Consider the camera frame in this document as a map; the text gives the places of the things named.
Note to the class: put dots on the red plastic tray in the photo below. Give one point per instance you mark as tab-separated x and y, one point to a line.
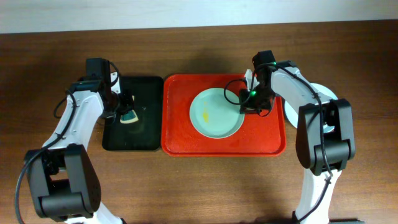
258	136

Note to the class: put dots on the green yellow sponge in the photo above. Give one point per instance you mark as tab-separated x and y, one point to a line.
128	114

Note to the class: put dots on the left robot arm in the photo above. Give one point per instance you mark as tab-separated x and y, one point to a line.
63	183

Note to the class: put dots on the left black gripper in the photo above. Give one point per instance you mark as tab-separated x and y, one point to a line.
126	105

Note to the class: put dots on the light blue plate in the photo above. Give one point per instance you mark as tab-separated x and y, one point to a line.
292	115

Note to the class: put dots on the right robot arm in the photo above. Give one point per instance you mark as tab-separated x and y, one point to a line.
325	136

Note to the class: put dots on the light green plate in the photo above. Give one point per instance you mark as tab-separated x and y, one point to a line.
213	116

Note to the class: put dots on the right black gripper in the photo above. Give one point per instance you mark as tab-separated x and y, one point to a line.
250	106

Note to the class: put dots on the black plastic tray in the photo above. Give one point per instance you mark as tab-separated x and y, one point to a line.
145	133

